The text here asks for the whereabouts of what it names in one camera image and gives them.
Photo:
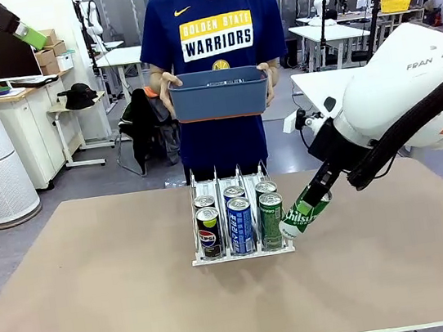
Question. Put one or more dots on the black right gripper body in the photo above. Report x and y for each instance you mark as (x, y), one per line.
(334, 148)

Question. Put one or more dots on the green-tipped right gripper finger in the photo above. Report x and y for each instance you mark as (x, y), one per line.
(328, 186)
(315, 186)

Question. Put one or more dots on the green Chilsung cider can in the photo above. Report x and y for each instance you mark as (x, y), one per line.
(269, 221)
(265, 187)
(295, 221)

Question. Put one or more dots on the blue plastic bin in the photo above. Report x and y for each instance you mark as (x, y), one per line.
(220, 100)

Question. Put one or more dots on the person's right forearm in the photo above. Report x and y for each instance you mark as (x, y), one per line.
(156, 71)

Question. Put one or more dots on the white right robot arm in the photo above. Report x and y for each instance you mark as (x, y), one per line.
(400, 87)

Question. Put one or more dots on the blue beverage can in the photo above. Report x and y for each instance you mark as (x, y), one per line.
(241, 229)
(233, 191)

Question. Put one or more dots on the white clear can dispenser rack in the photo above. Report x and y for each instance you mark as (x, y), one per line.
(244, 257)

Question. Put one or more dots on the person's left hand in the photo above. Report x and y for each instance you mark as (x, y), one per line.
(270, 84)

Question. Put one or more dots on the person's right hand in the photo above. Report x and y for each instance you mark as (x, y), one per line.
(164, 93)

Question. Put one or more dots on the cardboard box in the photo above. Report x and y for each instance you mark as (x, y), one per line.
(44, 58)
(50, 68)
(59, 49)
(51, 36)

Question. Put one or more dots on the white box with teal lid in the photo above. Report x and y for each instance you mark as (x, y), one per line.
(65, 62)

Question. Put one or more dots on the black keyboard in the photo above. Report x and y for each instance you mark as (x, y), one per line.
(34, 81)

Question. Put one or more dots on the large white table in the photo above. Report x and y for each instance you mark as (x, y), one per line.
(317, 86)

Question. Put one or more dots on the black hat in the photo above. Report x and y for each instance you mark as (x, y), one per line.
(80, 97)

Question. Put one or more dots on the white background desk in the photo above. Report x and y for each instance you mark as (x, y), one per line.
(119, 56)

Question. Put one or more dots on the white cabinet desk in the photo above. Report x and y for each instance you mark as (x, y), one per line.
(35, 130)

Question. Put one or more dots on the person in blue shirt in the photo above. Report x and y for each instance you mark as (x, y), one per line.
(222, 141)

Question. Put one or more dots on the small white side table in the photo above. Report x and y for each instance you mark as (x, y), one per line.
(61, 139)

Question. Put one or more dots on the black Pepsi can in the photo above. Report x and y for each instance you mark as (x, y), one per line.
(203, 200)
(209, 238)

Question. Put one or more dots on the white background table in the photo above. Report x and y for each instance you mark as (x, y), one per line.
(322, 32)

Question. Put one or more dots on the thin black stand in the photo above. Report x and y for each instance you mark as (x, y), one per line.
(324, 27)

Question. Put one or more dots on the orange jacket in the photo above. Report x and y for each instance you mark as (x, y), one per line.
(151, 95)

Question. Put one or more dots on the black tripod stand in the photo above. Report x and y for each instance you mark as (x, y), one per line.
(374, 14)

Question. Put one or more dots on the black jacket on chair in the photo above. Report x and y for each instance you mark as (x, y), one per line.
(143, 135)

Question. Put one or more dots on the light wooden shelf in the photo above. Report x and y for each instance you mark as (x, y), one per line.
(398, 13)

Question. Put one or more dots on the yellow plastic basket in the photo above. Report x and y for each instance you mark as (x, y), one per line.
(397, 4)

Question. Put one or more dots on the red fire extinguisher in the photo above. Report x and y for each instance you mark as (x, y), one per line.
(436, 18)

